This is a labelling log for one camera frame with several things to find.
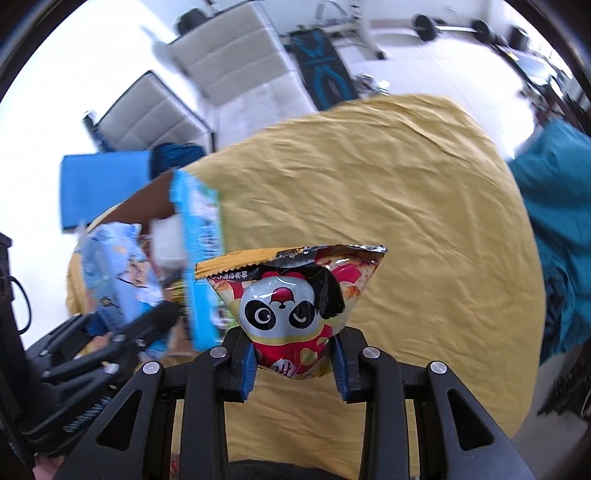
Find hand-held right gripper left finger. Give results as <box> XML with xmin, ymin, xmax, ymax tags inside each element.
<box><xmin>56</xmin><ymin>329</ymin><xmax>258</xmax><ymax>480</ymax></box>

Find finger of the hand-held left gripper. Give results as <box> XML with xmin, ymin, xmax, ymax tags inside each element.
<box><xmin>42</xmin><ymin>299</ymin><xmax>181</xmax><ymax>385</ymax></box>
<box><xmin>27</xmin><ymin>313</ymin><xmax>100</xmax><ymax>366</ymax></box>

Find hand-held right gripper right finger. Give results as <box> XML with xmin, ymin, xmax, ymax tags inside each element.
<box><xmin>332</xmin><ymin>327</ymin><xmax>539</xmax><ymax>480</ymax></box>

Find light blue snack packet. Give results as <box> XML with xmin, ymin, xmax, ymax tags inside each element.
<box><xmin>76</xmin><ymin>222</ymin><xmax>165</xmax><ymax>334</ymax></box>

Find yellow-edged panda snack packet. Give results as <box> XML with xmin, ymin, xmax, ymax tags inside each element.
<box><xmin>194</xmin><ymin>242</ymin><xmax>387</xmax><ymax>382</ymax></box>

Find cardboard box blue sides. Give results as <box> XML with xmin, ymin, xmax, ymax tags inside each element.
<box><xmin>83</xmin><ymin>168</ymin><xmax>228</xmax><ymax>359</ymax></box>

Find white soft packet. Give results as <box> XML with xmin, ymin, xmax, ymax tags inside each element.
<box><xmin>150</xmin><ymin>215</ymin><xmax>188</xmax><ymax>271</ymax></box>

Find person's left forearm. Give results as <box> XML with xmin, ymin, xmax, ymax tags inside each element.
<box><xmin>33</xmin><ymin>456</ymin><xmax>66</xmax><ymax>480</ymax></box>

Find person's dark clothing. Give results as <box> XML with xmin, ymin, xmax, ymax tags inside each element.
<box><xmin>226</xmin><ymin>459</ymin><xmax>362</xmax><ymax>480</ymax></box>

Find blue folded mat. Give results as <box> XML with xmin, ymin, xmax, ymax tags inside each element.
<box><xmin>60</xmin><ymin>150</ymin><xmax>156</xmax><ymax>234</ymax></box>

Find dark blue knitted cloth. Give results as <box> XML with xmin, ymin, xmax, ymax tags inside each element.
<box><xmin>148</xmin><ymin>142</ymin><xmax>208</xmax><ymax>184</ymax></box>

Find yellow tablecloth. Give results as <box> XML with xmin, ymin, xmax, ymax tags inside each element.
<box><xmin>65</xmin><ymin>92</ymin><xmax>546</xmax><ymax>480</ymax></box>

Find small cream padded chair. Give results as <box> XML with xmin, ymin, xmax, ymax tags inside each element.
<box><xmin>95</xmin><ymin>69</ymin><xmax>218</xmax><ymax>154</ymax></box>

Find teal cloth covered chair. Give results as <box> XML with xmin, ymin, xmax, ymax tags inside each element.
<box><xmin>508</xmin><ymin>119</ymin><xmax>591</xmax><ymax>366</ymax></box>

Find large cream padded chair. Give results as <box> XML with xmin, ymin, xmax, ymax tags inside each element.
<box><xmin>166</xmin><ymin>0</ymin><xmax>324</xmax><ymax>153</ymax></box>

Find black and blue weight bench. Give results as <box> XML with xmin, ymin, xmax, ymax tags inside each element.
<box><xmin>286</xmin><ymin>28</ymin><xmax>359</xmax><ymax>112</ymax></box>

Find floor barbell with black plates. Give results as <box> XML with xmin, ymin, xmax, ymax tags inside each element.
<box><xmin>413</xmin><ymin>14</ymin><xmax>493</xmax><ymax>45</ymax></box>

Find black treadmill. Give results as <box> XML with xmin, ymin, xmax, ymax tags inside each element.
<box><xmin>501</xmin><ymin>44</ymin><xmax>573</xmax><ymax>89</ymax></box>

